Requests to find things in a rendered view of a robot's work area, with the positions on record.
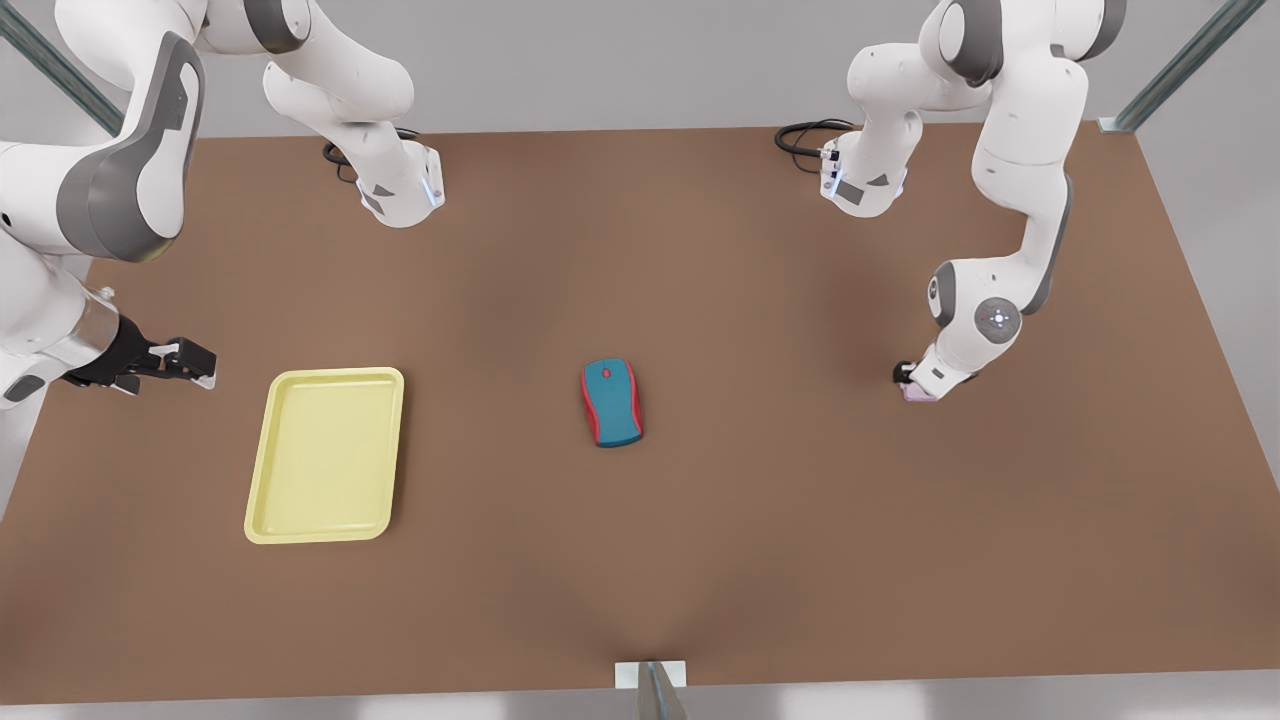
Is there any yellow rectangular tray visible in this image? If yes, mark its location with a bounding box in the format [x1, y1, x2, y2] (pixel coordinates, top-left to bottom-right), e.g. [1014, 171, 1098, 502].
[244, 367, 406, 546]

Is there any teal and red computer mouse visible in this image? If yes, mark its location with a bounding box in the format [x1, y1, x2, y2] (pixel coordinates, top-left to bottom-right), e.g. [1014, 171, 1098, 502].
[581, 359, 645, 449]

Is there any black cable loop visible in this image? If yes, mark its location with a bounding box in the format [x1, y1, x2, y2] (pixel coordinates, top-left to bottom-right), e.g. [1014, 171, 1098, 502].
[774, 119, 857, 162]
[321, 127, 422, 187]

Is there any silver frame post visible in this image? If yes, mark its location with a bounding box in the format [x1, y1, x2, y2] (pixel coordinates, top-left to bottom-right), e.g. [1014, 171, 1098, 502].
[1098, 0, 1269, 134]
[0, 8, 127, 137]
[614, 660, 690, 720]

